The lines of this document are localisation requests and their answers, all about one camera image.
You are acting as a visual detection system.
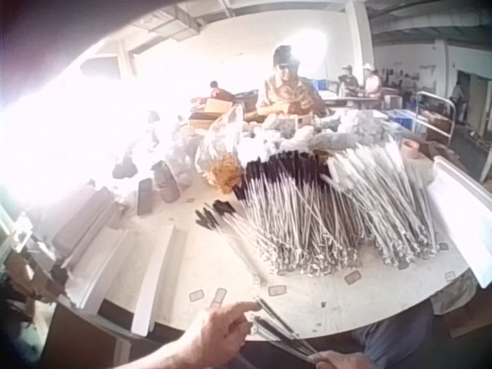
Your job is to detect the cardboard boxes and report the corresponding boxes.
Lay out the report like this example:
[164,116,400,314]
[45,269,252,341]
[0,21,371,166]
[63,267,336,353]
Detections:
[187,97,236,131]

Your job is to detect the grey plastic jar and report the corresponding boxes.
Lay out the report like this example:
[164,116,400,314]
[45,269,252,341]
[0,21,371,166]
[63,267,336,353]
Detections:
[151,160,181,204]

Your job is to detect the stack of brown cardboard pieces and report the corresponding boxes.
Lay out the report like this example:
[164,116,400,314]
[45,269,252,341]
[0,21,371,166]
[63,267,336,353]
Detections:
[0,245,59,322]

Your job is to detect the pile of white-tipped brushes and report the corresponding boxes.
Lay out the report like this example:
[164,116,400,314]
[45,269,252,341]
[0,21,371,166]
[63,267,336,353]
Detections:
[321,141,441,270]

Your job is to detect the bundle of wire brushes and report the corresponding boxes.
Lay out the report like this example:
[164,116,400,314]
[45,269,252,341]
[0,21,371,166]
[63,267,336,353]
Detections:
[245,297,328,364]

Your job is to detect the person's left hand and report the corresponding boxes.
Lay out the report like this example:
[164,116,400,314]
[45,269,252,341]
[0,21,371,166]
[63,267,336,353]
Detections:
[179,301,260,364]

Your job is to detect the person's right hand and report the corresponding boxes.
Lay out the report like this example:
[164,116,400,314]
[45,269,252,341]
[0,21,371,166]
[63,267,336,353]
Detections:
[314,350,376,369]

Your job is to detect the patterned sack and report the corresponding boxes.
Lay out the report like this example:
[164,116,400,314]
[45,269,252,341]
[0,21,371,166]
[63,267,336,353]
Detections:
[430,268,478,317]

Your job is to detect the metal cart frame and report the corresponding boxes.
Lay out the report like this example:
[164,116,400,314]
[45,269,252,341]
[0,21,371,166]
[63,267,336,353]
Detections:
[414,90,459,148]

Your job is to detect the person's legs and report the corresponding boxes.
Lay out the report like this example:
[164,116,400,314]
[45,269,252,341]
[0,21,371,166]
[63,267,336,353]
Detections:
[355,301,437,369]

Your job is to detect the large white tray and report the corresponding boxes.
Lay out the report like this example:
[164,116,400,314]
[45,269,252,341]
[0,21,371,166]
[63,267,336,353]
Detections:
[427,155,492,290]

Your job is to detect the heap of white plastic bags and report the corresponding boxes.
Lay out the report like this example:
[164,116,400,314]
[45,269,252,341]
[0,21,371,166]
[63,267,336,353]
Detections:
[238,108,390,155]

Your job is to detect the narrow white tray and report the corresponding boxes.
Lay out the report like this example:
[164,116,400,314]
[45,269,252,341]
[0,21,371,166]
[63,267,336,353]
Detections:
[130,224,177,337]

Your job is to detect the heap of orange rubber bands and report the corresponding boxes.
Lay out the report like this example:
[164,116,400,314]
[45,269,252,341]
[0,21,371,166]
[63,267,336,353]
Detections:
[204,152,242,194]

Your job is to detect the pile of black-tipped brushes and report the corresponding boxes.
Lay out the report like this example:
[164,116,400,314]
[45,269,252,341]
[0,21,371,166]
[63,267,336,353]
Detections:
[230,150,364,277]

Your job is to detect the dark phone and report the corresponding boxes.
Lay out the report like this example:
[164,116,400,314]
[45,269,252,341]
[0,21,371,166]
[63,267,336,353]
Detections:
[136,177,155,217]

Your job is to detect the small loose row of brushes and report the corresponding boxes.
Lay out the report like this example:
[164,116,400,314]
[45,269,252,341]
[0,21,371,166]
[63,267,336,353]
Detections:
[194,198,271,288]

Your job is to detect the clear plastic bag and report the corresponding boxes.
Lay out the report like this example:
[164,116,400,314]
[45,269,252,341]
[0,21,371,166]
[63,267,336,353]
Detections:
[194,102,246,175]

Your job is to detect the blue crate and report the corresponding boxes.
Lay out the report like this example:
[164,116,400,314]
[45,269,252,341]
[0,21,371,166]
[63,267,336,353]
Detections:
[387,108,419,128]

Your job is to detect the grey flat box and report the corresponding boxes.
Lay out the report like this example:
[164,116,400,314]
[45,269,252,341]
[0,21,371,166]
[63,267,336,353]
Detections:
[51,185,117,255]

